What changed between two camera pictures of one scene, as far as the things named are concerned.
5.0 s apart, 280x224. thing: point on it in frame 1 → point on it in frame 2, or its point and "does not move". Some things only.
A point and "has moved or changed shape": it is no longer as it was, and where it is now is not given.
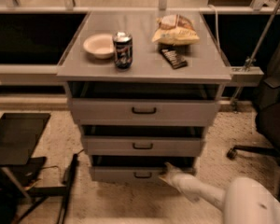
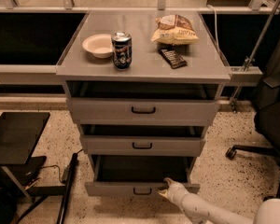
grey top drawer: x=144 y=111 does not move
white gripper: x=184 y=182 → x=179 y=191
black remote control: x=174 y=58 does not move
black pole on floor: x=70 y=183 does not move
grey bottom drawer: x=127 y=175 has moved or changed shape
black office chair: x=272 y=116 does not move
